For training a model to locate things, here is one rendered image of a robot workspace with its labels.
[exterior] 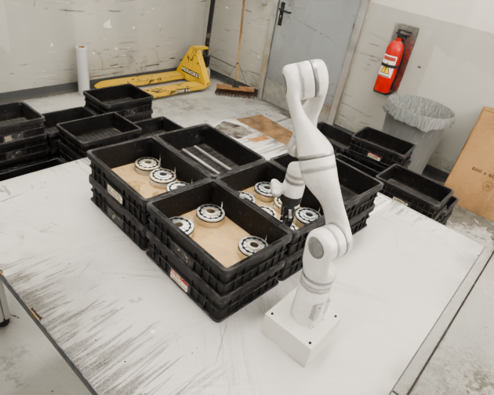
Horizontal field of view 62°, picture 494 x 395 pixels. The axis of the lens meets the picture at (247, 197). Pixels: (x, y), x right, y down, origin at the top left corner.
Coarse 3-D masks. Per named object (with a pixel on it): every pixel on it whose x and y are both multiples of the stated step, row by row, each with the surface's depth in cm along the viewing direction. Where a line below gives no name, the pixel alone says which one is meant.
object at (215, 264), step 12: (216, 180) 153; (180, 192) 143; (228, 192) 148; (156, 216) 132; (264, 216) 138; (168, 228) 129; (180, 240) 125; (192, 240) 123; (288, 240) 131; (204, 252) 119; (264, 252) 124; (216, 264) 116; (240, 264) 117; (228, 276) 115
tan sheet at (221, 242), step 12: (192, 216) 149; (204, 228) 144; (216, 228) 145; (228, 228) 146; (240, 228) 147; (204, 240) 139; (216, 240) 140; (228, 240) 141; (216, 252) 135; (228, 252) 136; (228, 264) 131
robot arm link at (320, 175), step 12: (300, 168) 106; (312, 168) 102; (324, 168) 102; (312, 180) 103; (324, 180) 103; (336, 180) 104; (312, 192) 107; (324, 192) 104; (336, 192) 104; (324, 204) 108; (336, 204) 106; (336, 216) 107; (348, 228) 106; (348, 240) 106; (348, 252) 108
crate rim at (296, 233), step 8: (248, 168) 164; (280, 168) 169; (224, 176) 156; (224, 184) 151; (248, 200) 145; (272, 216) 139; (320, 216) 143; (280, 224) 136; (312, 224) 139; (320, 224) 143; (296, 232) 134; (304, 232) 137
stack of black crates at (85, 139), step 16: (112, 112) 267; (64, 128) 246; (80, 128) 254; (96, 128) 263; (112, 128) 272; (128, 128) 262; (64, 144) 245; (80, 144) 229; (96, 144) 236; (64, 160) 251
